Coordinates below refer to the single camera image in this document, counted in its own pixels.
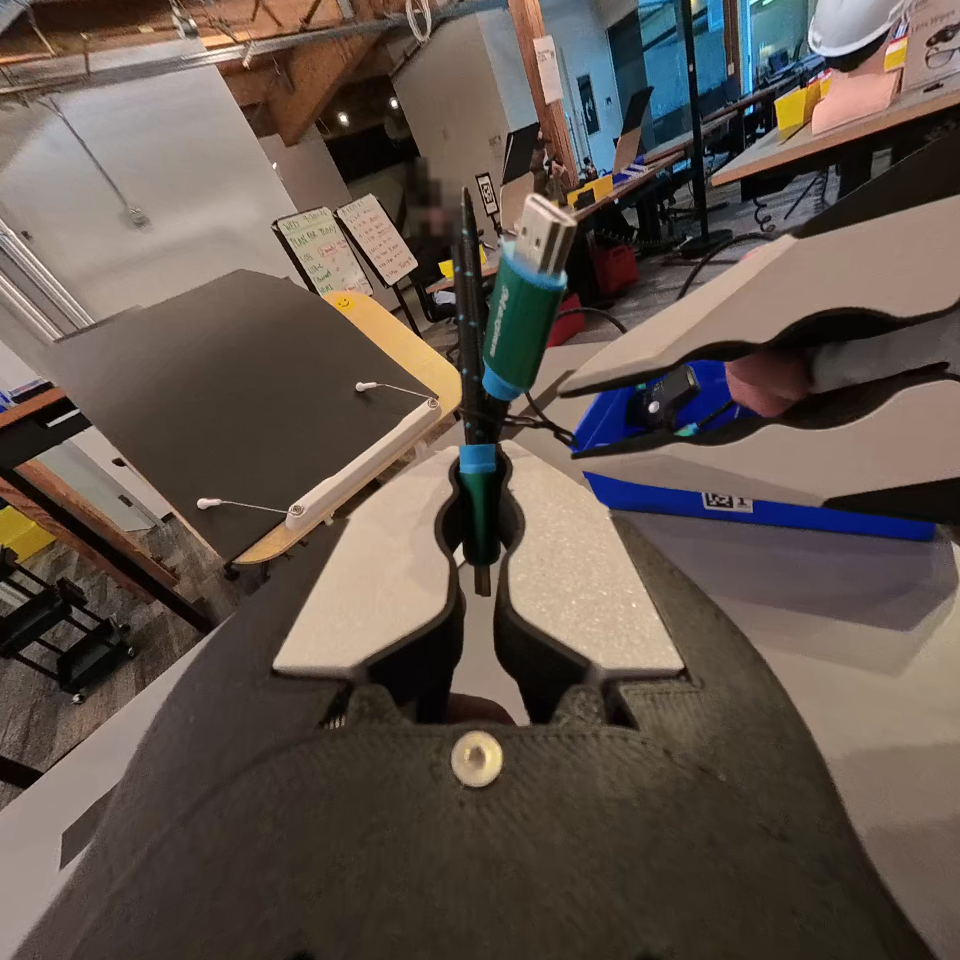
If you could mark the wooden desk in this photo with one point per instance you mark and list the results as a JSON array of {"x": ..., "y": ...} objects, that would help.
[
  {"x": 840, "y": 150},
  {"x": 660, "y": 158}
]

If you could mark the white hard hat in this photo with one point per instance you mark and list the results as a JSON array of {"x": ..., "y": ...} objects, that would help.
[{"x": 855, "y": 23}]

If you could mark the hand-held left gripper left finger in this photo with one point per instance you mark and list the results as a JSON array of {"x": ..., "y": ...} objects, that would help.
[{"x": 360, "y": 600}]

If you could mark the black metal cart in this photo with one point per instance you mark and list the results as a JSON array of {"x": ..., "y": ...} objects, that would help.
[{"x": 60, "y": 623}]

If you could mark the blue plastic bin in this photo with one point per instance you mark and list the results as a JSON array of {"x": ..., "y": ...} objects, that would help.
[{"x": 825, "y": 518}]

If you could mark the white laptop stand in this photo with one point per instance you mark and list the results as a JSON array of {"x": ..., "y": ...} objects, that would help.
[{"x": 360, "y": 473}]

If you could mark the black floor lamp pole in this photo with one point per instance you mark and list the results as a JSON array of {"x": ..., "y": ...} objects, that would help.
[{"x": 698, "y": 120}]

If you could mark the wooden support post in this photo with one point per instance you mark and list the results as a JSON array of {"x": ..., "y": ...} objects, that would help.
[{"x": 543, "y": 83}]

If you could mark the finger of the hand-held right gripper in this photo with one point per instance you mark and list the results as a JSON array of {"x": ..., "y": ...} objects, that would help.
[
  {"x": 810, "y": 263},
  {"x": 810, "y": 465}
]

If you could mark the pink mannequin head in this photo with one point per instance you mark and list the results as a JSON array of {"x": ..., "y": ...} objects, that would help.
[{"x": 855, "y": 93}]

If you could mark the wooden table with black legs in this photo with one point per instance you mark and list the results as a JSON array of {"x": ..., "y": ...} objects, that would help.
[{"x": 75, "y": 435}]

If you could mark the wooden board with black surface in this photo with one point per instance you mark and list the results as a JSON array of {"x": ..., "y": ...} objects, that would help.
[{"x": 225, "y": 390}]

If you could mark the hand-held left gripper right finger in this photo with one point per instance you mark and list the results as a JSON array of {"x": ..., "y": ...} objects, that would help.
[{"x": 593, "y": 593}]

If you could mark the person's right hand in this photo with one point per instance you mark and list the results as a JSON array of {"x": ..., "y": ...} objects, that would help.
[{"x": 773, "y": 383}]

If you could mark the white printed box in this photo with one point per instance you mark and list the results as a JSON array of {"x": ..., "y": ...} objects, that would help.
[{"x": 933, "y": 38}]

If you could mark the black hdmi switch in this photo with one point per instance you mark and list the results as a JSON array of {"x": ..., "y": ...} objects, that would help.
[{"x": 668, "y": 398}]

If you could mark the small yellow bin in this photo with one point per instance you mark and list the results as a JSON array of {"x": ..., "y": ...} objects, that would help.
[{"x": 593, "y": 192}]

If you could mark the whiteboard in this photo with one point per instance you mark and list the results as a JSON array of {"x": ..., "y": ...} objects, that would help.
[
  {"x": 378, "y": 240},
  {"x": 323, "y": 252}
]

